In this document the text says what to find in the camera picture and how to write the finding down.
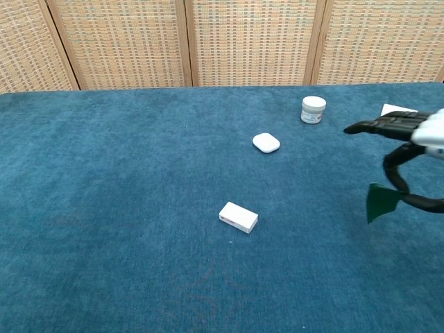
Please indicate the black and silver right hand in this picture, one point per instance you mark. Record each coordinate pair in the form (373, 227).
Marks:
(392, 125)

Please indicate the white square flat box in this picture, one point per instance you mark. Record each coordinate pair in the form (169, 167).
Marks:
(393, 108)

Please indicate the white round jar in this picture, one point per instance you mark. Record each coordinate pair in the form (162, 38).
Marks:
(313, 111)

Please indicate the woven bamboo screen panel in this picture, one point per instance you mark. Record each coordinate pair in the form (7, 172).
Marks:
(121, 41)
(31, 45)
(381, 38)
(249, 41)

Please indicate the white rounded earbud case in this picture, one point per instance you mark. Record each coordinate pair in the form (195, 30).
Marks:
(266, 143)

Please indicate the small white rectangular box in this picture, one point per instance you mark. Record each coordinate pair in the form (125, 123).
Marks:
(238, 216)

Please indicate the blue carpet table cover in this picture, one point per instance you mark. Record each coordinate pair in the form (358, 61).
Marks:
(138, 208)

